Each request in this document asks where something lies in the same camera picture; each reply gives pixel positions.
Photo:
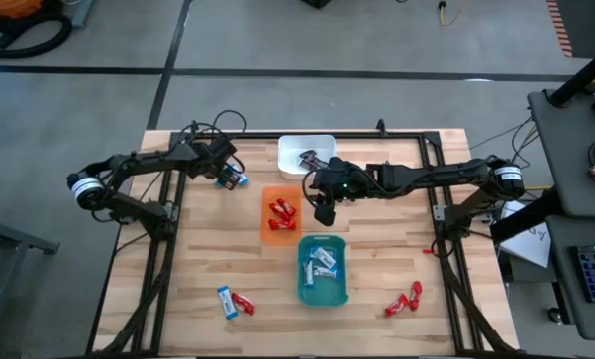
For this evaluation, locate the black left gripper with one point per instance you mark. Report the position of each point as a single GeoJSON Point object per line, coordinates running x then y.
{"type": "Point", "coordinates": [207, 162]}

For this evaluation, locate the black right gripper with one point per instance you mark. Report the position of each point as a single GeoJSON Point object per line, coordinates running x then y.
{"type": "Point", "coordinates": [342, 179]}

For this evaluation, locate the blue white Hershey's candy bar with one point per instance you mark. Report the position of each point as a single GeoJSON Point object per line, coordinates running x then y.
{"type": "Point", "coordinates": [323, 257]}
{"type": "Point", "coordinates": [219, 185]}
{"type": "Point", "coordinates": [309, 274]}
{"type": "Point", "coordinates": [227, 302]}
{"type": "Point", "coordinates": [325, 272]}
{"type": "Point", "coordinates": [242, 180]}

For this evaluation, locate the red KitKat candy bar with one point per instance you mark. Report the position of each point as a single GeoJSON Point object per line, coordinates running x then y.
{"type": "Point", "coordinates": [282, 225]}
{"type": "Point", "coordinates": [415, 296]}
{"type": "Point", "coordinates": [396, 305]}
{"type": "Point", "coordinates": [288, 206]}
{"type": "Point", "coordinates": [278, 210]}
{"type": "Point", "coordinates": [243, 304]}

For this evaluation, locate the brown Hershey's candy bar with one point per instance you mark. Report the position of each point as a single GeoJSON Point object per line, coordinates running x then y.
{"type": "Point", "coordinates": [311, 164]}
{"type": "Point", "coordinates": [307, 155]}

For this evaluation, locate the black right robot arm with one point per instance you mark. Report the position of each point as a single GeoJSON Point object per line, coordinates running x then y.
{"type": "Point", "coordinates": [426, 174]}

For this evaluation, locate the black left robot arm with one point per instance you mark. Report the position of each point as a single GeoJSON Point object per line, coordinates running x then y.
{"type": "Point", "coordinates": [142, 159]}

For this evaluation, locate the orange translucent plastic bin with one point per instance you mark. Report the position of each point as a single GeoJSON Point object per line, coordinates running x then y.
{"type": "Point", "coordinates": [281, 238]}

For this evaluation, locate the white plastic bin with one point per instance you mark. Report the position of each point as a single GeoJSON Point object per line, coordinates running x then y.
{"type": "Point", "coordinates": [292, 147]}

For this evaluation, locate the teal plastic bin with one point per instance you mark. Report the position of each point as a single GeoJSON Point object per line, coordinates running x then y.
{"type": "Point", "coordinates": [322, 295]}

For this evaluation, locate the small red clip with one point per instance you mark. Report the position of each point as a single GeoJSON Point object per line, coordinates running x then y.
{"type": "Point", "coordinates": [428, 251]}

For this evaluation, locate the black desk leg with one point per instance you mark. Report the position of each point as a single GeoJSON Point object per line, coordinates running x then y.
{"type": "Point", "coordinates": [526, 214]}

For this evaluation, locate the white paper sheet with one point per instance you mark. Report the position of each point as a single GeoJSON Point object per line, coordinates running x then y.
{"type": "Point", "coordinates": [531, 244]}

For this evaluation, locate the grey cart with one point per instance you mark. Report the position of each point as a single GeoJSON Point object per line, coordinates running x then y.
{"type": "Point", "coordinates": [8, 239]}

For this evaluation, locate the grey desk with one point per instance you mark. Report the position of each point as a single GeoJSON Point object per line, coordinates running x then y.
{"type": "Point", "coordinates": [561, 279]}
{"type": "Point", "coordinates": [566, 149]}

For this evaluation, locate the black caster wheel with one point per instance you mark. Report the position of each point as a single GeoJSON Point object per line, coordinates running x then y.
{"type": "Point", "coordinates": [556, 315]}

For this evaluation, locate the black diagonal pole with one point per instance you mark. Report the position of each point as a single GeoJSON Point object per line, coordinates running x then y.
{"type": "Point", "coordinates": [576, 82]}

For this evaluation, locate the black mat with orange stripes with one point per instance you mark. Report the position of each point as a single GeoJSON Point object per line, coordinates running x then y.
{"type": "Point", "coordinates": [591, 25]}

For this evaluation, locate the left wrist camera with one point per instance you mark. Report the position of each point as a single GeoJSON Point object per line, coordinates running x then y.
{"type": "Point", "coordinates": [224, 147]}

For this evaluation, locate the black aluminium table frame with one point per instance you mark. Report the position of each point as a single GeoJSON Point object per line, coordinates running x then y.
{"type": "Point", "coordinates": [401, 135]}

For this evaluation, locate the silver frame bracket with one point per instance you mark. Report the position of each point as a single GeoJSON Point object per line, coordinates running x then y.
{"type": "Point", "coordinates": [438, 213]}

